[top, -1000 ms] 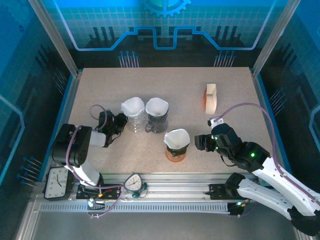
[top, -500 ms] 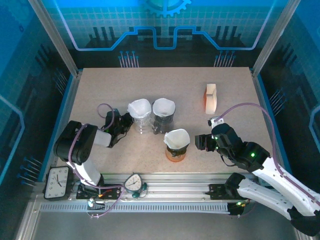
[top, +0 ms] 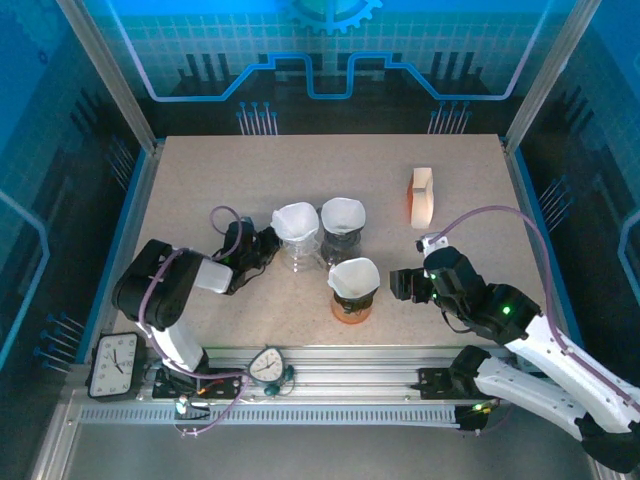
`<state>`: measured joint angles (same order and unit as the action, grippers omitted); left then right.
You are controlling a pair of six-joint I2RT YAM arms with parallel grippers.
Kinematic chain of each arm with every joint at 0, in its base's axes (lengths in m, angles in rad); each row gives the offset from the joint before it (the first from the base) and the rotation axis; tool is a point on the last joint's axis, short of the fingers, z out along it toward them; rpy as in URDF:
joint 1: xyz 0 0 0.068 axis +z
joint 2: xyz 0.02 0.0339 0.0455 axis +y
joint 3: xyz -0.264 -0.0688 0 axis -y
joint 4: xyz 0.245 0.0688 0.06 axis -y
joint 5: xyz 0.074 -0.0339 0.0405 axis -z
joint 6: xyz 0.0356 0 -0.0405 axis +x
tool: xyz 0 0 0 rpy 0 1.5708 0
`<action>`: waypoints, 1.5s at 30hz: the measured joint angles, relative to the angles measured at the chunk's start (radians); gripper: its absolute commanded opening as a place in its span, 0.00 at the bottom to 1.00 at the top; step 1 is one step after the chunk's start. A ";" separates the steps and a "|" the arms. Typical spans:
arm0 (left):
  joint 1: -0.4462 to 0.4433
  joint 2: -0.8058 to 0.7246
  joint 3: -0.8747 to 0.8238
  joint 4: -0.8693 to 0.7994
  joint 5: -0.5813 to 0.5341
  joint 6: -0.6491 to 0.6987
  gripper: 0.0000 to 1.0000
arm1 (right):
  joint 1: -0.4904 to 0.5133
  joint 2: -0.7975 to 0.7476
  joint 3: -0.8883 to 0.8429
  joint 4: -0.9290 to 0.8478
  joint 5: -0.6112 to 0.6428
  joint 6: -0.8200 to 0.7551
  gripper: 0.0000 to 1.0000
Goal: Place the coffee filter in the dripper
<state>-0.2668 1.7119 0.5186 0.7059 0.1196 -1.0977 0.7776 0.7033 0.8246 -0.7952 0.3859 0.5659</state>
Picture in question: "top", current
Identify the white paper coffee filter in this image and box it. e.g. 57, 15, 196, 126
320, 197, 367, 236
270, 201, 321, 242
327, 257, 381, 299

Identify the orange coffee filter box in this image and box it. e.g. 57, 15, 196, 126
405, 167, 437, 231

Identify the small green alarm clock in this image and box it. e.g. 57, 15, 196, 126
247, 343, 297, 400

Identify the small black control module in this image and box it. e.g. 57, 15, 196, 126
453, 402, 495, 434
172, 398, 212, 422

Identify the printed blue acrylic side panel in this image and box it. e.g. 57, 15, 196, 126
519, 0, 640, 361
0, 0, 151, 374

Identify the printed blue acrylic back panel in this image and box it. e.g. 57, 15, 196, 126
82, 0, 581, 137

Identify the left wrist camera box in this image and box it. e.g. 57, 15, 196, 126
223, 218, 257, 251

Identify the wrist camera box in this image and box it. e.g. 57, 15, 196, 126
223, 218, 257, 251
416, 233, 474, 290

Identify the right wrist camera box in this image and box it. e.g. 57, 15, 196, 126
416, 233, 474, 290

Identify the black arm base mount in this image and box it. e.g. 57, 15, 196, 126
151, 367, 247, 401
417, 366, 481, 401

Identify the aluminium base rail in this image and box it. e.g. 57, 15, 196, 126
139, 344, 516, 405

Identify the grey slotted cable duct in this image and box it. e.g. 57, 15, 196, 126
74, 403, 461, 426

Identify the square black wall clock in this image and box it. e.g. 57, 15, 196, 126
85, 331, 147, 403

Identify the aluminium frame post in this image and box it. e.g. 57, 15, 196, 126
53, 0, 165, 155
501, 0, 605, 155

